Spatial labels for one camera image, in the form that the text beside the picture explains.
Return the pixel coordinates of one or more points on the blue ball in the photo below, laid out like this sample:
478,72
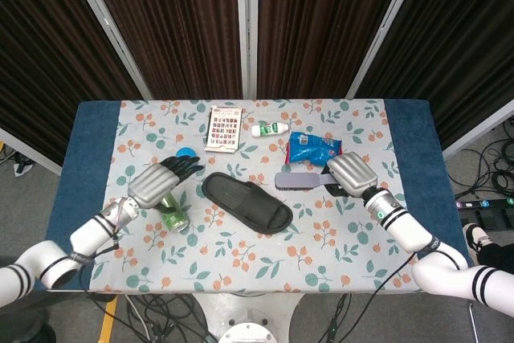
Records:
185,152

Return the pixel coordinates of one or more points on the dark brown partition panel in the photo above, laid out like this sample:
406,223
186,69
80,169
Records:
48,58
321,25
462,46
172,25

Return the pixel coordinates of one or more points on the white partition frame post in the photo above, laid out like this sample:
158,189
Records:
108,25
385,29
247,25

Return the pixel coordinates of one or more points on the dark blue table cover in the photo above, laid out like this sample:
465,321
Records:
88,158

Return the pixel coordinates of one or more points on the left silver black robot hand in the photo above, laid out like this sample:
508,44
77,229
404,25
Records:
154,184

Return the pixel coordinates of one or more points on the black slide sandal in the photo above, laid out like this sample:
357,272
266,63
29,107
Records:
249,202

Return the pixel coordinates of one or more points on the floral print tablecloth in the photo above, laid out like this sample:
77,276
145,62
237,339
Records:
257,262

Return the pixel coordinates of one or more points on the black and white sneaker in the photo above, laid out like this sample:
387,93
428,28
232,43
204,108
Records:
476,240

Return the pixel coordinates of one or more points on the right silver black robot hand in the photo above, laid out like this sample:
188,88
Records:
355,172

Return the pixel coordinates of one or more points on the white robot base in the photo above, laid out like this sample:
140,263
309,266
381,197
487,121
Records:
249,319

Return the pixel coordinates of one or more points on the blue snack bag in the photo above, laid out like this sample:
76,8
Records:
313,148

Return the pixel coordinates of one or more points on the white bottle with green label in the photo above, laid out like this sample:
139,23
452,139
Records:
269,129

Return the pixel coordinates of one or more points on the yellow floor tape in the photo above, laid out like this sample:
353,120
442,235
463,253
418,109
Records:
107,319

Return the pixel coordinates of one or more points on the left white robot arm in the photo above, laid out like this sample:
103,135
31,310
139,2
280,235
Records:
90,236

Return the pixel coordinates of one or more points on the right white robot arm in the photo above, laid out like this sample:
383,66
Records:
405,230

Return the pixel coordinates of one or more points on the green drink can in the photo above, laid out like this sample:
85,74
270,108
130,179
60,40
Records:
174,218

